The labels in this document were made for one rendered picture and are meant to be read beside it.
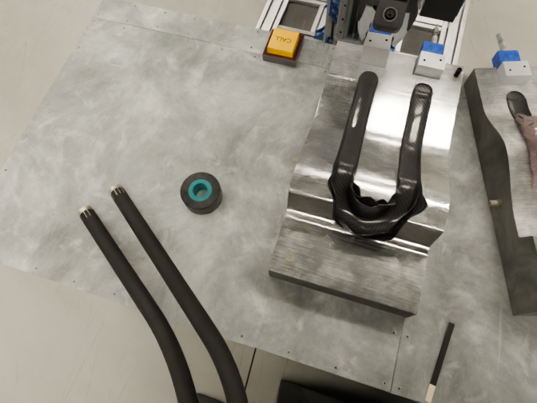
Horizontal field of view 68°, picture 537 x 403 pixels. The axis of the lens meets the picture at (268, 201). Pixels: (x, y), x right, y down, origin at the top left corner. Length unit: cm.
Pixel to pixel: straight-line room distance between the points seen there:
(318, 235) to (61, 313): 127
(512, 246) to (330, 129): 39
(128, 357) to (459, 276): 122
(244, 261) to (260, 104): 36
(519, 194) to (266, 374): 106
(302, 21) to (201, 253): 134
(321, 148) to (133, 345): 116
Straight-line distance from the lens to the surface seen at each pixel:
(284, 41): 97
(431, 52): 91
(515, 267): 83
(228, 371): 63
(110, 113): 99
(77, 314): 175
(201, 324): 65
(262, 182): 82
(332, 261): 71
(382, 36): 86
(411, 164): 76
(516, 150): 85
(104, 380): 169
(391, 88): 85
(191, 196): 79
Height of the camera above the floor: 155
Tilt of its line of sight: 69 degrees down
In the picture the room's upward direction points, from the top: 7 degrees counter-clockwise
